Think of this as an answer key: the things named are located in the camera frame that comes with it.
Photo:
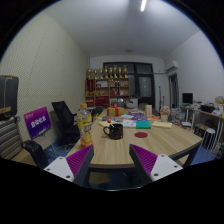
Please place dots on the black office chair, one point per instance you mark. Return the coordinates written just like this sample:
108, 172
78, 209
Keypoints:
69, 130

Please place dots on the white round stool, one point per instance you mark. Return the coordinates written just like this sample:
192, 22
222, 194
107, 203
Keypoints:
208, 138

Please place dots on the white air conditioner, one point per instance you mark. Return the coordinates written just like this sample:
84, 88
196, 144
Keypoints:
171, 66

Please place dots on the gift box with red ribbon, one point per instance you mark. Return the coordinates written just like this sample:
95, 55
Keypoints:
115, 111

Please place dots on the yellow paper pad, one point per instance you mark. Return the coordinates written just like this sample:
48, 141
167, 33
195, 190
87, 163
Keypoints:
165, 125

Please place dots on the red round coaster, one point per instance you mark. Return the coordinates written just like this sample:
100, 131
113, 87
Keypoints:
141, 135

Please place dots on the purple sign board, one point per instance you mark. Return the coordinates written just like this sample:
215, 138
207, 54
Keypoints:
37, 121

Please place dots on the red wooden shelf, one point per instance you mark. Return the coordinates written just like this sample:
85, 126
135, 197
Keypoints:
102, 92

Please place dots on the striped grey chair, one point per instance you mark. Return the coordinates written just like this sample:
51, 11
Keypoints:
10, 139

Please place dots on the small orange box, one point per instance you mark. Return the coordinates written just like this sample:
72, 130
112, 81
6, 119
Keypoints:
148, 110

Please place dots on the teal notebook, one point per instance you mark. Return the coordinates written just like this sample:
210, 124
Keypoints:
143, 125

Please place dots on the white open booklet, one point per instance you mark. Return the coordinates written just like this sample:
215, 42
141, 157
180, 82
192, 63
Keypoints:
129, 123

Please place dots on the flower pot with pink flowers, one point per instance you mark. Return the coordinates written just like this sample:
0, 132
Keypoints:
164, 113

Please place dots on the black chair armrest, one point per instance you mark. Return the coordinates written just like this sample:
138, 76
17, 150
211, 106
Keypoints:
36, 152

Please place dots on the yellow drink bottle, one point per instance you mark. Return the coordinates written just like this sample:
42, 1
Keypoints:
84, 121

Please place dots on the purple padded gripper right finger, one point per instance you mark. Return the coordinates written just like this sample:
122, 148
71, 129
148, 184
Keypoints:
152, 167

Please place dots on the side desk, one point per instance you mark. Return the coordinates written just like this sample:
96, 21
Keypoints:
198, 119

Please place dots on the black mug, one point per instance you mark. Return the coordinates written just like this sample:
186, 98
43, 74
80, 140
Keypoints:
114, 131

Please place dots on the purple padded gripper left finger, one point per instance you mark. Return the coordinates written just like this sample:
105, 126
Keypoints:
73, 168

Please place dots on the computer monitor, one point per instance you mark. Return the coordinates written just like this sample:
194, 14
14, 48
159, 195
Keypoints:
187, 98

